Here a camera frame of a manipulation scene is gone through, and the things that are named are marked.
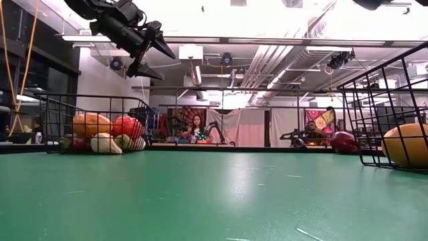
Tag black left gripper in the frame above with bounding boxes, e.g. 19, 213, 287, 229
89, 15, 177, 81

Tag orange-red pumpkin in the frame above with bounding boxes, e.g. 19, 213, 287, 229
110, 115, 145, 139

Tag white garlic bulb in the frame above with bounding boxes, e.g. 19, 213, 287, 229
90, 132, 124, 155
132, 136, 147, 152

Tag brown potato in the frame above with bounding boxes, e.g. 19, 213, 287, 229
72, 112, 113, 139

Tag yellow-orange oval fruit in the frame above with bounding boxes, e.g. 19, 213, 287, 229
381, 123, 428, 169

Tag green pink round produce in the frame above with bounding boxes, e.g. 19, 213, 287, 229
114, 134, 134, 152

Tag white ceiling box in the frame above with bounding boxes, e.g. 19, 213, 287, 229
178, 44, 204, 61

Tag long ceiling light strip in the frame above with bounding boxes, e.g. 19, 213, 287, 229
55, 32, 428, 48

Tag colourful patterned tapestry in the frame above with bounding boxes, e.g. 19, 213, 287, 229
304, 106, 336, 131
171, 106, 207, 141

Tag person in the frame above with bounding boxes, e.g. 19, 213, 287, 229
181, 113, 207, 144
302, 120, 332, 147

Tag white curtain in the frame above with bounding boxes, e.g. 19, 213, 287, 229
205, 107, 268, 148
269, 107, 307, 147

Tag silver ventilation ducts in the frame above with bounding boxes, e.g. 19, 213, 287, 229
240, 13, 335, 101

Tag dark red pepper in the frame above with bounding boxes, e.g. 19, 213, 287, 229
330, 131, 359, 155

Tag blue round ceiling camera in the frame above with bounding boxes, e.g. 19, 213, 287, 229
110, 56, 124, 72
220, 52, 234, 67

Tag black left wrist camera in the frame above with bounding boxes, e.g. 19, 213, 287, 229
100, 0, 148, 31

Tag black horizontal rail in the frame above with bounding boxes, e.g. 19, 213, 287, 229
131, 85, 428, 95

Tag black wire basket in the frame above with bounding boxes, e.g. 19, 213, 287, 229
35, 92, 155, 155
336, 42, 428, 175

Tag yellow rope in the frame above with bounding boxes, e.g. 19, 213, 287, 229
0, 0, 41, 130

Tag black ceiling camera cluster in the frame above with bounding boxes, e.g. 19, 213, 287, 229
326, 50, 356, 70

